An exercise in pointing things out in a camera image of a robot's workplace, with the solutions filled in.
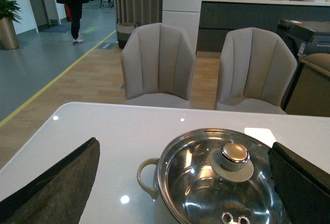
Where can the black appliance box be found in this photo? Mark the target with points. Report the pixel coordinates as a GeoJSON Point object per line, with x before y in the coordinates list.
{"type": "Point", "coordinates": [304, 37]}

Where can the white electric cooking pot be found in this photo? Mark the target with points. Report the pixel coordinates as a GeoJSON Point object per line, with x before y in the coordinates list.
{"type": "Point", "coordinates": [147, 178]}

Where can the beige padded chair left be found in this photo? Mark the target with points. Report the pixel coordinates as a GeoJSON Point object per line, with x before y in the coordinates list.
{"type": "Point", "coordinates": [158, 64]}

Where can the beige padded chair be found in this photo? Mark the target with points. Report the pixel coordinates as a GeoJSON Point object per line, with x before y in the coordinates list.
{"type": "Point", "coordinates": [158, 64]}
{"type": "Point", "coordinates": [255, 69]}

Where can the brown cushioned cabinet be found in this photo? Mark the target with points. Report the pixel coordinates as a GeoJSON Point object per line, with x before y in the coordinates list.
{"type": "Point", "coordinates": [310, 96]}

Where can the beige padded chair right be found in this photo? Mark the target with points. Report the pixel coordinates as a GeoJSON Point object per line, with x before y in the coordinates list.
{"type": "Point", "coordinates": [255, 69]}

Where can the glass pot lid with knob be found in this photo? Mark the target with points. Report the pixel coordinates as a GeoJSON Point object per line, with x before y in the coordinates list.
{"type": "Point", "coordinates": [192, 192]}

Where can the grey kitchen counter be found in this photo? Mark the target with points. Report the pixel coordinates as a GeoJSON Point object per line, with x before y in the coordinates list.
{"type": "Point", "coordinates": [218, 17]}

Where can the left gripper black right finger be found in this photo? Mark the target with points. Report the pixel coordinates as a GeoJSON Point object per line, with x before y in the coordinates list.
{"type": "Point", "coordinates": [302, 187]}

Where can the woven laundry basket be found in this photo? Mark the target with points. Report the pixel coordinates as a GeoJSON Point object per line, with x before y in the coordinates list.
{"type": "Point", "coordinates": [124, 30]}

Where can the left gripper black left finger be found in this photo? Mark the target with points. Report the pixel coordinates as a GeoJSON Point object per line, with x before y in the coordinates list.
{"type": "Point", "coordinates": [60, 194]}

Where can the potted green plant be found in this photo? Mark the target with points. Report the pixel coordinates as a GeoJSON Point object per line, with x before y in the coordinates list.
{"type": "Point", "coordinates": [9, 14]}

